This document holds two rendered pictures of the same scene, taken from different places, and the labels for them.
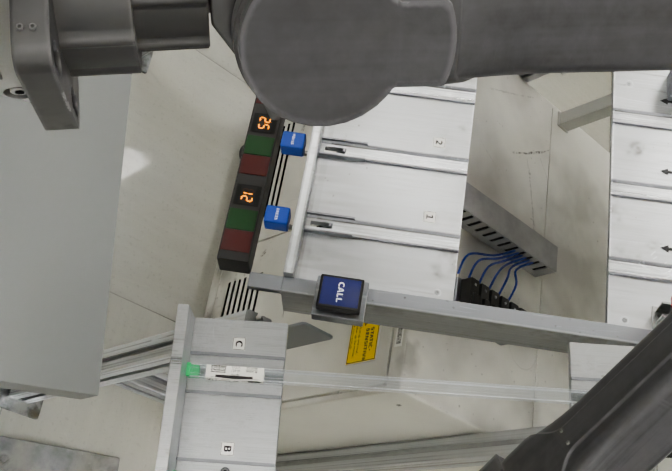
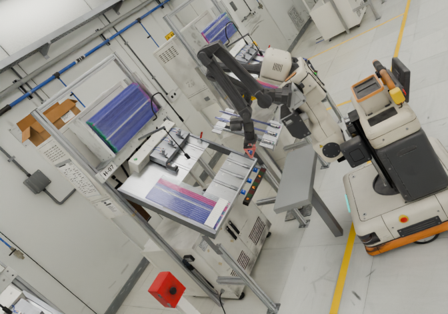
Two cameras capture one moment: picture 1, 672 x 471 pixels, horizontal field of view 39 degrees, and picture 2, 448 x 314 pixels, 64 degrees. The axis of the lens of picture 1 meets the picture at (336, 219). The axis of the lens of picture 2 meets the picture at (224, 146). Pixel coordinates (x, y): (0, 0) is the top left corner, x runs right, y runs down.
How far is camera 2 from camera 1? 243 cm
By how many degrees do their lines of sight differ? 73
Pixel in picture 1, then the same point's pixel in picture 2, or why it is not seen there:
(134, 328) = (279, 243)
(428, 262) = (232, 157)
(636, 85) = (182, 173)
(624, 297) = (204, 146)
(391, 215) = (236, 165)
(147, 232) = (274, 263)
